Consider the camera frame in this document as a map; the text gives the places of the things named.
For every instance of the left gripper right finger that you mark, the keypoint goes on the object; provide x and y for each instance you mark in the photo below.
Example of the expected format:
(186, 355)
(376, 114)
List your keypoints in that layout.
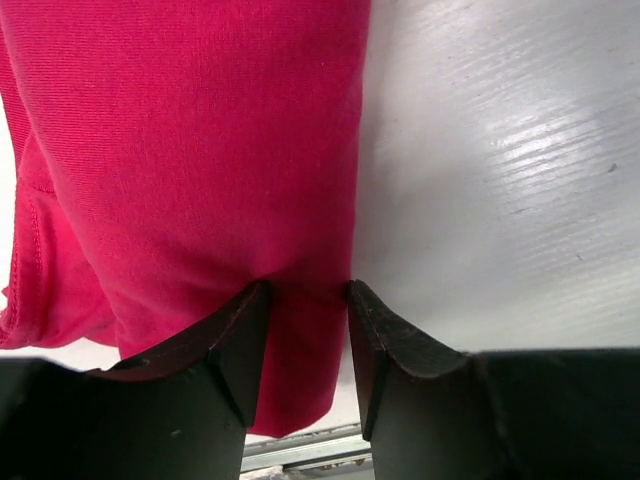
(431, 412)

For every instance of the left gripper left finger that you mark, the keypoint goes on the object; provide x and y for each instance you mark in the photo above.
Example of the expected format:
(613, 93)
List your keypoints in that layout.
(179, 410)

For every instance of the pink t shirt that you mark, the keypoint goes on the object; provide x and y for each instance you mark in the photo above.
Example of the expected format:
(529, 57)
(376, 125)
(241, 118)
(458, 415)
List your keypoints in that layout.
(170, 152)

